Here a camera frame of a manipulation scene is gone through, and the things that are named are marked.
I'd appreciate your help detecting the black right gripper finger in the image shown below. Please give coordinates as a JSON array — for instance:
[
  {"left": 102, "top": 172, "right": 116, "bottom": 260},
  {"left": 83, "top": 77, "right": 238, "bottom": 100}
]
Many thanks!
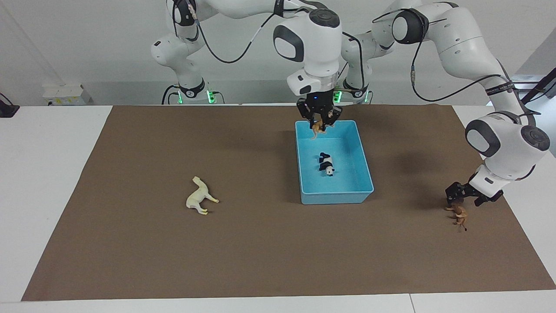
[
  {"left": 298, "top": 109, "right": 318, "bottom": 132},
  {"left": 325, "top": 109, "right": 344, "bottom": 130}
]

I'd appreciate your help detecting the orange tiger toy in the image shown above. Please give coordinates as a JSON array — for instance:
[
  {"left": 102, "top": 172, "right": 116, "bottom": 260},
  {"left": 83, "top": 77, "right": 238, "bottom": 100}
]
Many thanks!
[{"left": 310, "top": 119, "right": 327, "bottom": 140}]

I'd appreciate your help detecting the brown lion toy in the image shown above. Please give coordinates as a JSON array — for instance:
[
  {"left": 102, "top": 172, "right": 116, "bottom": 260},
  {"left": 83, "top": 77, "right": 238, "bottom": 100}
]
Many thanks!
[{"left": 443, "top": 203, "right": 469, "bottom": 233}]

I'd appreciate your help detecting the black white panda toy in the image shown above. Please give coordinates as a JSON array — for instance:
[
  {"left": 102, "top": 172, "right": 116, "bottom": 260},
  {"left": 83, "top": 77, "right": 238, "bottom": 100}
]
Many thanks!
[{"left": 318, "top": 152, "right": 335, "bottom": 177}]

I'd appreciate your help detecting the white horse toy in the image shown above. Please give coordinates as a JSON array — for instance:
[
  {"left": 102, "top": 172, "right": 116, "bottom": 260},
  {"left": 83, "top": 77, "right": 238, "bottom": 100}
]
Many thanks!
[{"left": 186, "top": 176, "right": 220, "bottom": 215}]

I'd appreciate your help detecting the light blue storage box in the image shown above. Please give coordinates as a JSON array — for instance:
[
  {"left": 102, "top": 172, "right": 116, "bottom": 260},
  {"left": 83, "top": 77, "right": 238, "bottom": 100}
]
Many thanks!
[{"left": 295, "top": 120, "right": 375, "bottom": 206}]

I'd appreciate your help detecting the white cardboard box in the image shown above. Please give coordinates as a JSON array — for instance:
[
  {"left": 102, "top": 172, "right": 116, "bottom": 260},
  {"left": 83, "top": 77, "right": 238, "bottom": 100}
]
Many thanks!
[{"left": 42, "top": 84, "right": 93, "bottom": 106}]

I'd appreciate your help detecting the brown table mat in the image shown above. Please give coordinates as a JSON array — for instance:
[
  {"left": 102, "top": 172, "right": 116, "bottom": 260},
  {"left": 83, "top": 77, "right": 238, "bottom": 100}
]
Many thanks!
[{"left": 21, "top": 104, "right": 556, "bottom": 302}]

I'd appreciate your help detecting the black table clamp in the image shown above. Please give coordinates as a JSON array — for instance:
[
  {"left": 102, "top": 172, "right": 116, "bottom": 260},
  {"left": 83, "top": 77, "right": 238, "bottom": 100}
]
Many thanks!
[{"left": 0, "top": 93, "right": 20, "bottom": 118}]

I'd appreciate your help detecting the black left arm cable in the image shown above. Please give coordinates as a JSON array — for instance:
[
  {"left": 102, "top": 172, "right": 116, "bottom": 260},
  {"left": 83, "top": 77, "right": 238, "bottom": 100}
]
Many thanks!
[{"left": 371, "top": 7, "right": 542, "bottom": 117}]

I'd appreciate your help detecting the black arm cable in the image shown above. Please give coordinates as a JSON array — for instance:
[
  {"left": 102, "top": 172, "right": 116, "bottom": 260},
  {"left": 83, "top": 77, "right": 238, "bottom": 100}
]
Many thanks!
[
  {"left": 185, "top": 0, "right": 365, "bottom": 92},
  {"left": 371, "top": 7, "right": 542, "bottom": 117}
]

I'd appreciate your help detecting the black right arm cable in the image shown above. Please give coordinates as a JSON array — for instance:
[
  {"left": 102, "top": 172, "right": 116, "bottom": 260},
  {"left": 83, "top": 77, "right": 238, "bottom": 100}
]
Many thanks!
[{"left": 185, "top": 0, "right": 365, "bottom": 92}]

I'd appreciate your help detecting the black right base cable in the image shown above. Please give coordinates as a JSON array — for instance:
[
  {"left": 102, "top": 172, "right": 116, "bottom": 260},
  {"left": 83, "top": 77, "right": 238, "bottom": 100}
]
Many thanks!
[{"left": 161, "top": 83, "right": 181, "bottom": 105}]

